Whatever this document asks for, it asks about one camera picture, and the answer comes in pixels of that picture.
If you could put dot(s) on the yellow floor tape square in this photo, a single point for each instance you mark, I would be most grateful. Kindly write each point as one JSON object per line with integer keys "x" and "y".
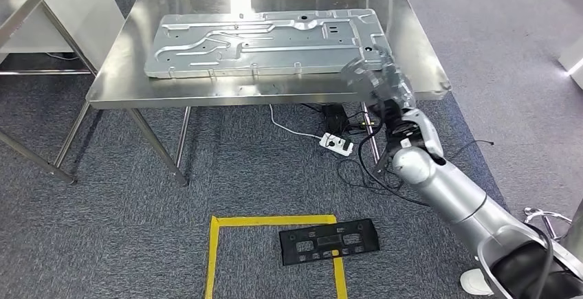
{"x": 273, "y": 220}

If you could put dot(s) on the small stainless steel table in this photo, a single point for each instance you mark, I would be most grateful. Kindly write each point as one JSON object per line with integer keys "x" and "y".
{"x": 18, "y": 5}

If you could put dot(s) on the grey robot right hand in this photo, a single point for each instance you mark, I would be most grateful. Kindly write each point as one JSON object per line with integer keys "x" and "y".
{"x": 382, "y": 83}

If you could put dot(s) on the long black plastic trim part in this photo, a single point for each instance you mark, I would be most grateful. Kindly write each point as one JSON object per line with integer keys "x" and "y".
{"x": 328, "y": 242}

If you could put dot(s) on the black power adapter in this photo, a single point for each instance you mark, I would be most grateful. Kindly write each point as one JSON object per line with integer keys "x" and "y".
{"x": 336, "y": 117}

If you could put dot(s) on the white power strip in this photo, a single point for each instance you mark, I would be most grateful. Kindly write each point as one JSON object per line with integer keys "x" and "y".
{"x": 336, "y": 145}

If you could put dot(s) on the stainless steel workbench table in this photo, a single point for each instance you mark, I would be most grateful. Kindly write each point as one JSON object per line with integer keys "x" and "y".
{"x": 273, "y": 89}

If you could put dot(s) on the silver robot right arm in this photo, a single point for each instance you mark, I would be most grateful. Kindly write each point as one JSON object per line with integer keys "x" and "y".
{"x": 455, "y": 192}

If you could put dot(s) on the stamped grey metal panel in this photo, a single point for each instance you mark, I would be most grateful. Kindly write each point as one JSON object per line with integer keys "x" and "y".
{"x": 273, "y": 55}

